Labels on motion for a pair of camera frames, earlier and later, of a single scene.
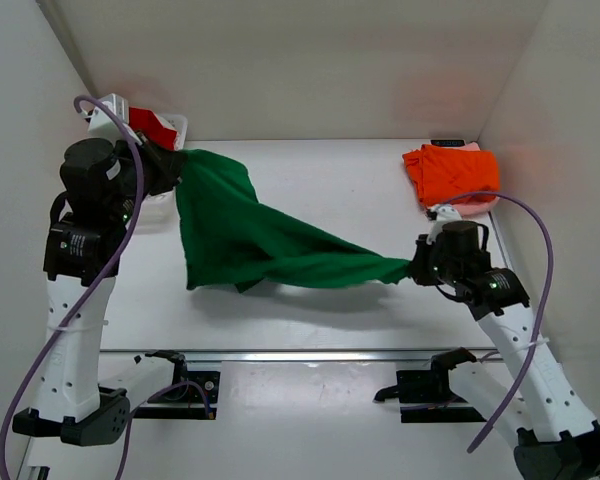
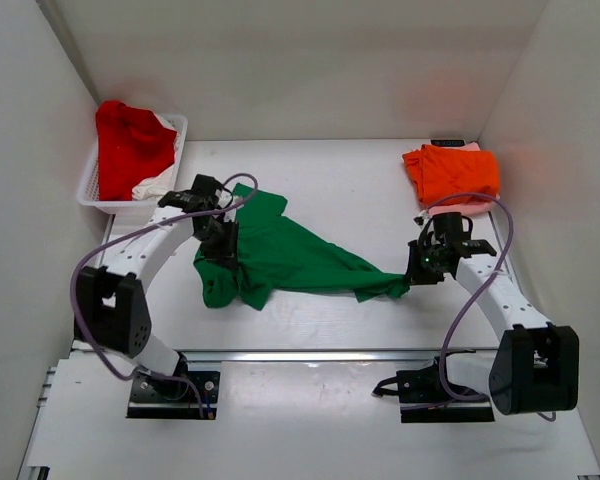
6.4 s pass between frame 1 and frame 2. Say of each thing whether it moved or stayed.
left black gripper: moved
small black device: stayed
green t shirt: moved
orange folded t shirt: stayed
